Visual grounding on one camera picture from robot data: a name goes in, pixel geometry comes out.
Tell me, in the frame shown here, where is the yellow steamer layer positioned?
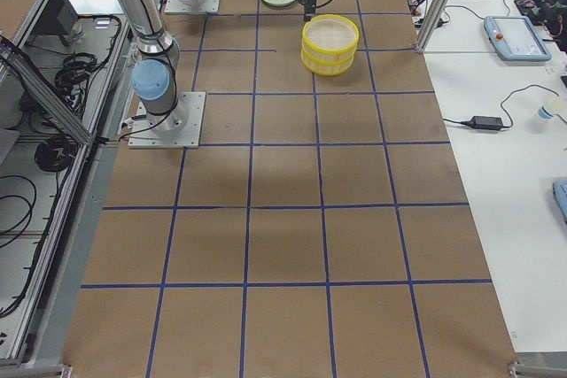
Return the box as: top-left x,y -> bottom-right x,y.
301,14 -> 360,55
300,49 -> 354,76

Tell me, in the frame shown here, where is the paper cup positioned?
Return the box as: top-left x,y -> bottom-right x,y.
534,96 -> 566,133

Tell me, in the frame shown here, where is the black power adapter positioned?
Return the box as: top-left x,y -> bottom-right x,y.
461,116 -> 506,131

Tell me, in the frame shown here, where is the blue teach pendant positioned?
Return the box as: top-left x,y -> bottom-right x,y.
483,16 -> 552,62

